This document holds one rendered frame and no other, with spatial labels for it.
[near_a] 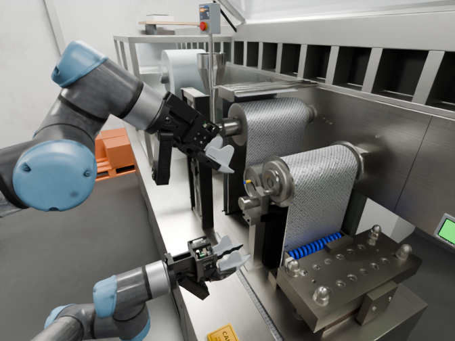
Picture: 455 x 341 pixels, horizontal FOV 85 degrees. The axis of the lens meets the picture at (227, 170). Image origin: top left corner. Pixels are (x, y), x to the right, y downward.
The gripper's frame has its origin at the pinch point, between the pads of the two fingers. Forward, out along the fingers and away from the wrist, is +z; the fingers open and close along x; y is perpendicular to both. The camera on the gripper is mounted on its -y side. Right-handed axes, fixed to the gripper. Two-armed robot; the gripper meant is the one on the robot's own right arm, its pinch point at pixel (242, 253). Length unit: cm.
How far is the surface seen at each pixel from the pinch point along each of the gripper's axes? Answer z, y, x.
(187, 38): 21, 50, 102
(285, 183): 12.5, 18.5, 0.9
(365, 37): 46, 51, 15
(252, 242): 8.8, -7.8, 8.9
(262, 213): 10.4, 5.0, 6.9
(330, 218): 31.3, 1.3, -0.4
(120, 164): -27, -93, 270
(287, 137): 30.0, 20.2, 23.5
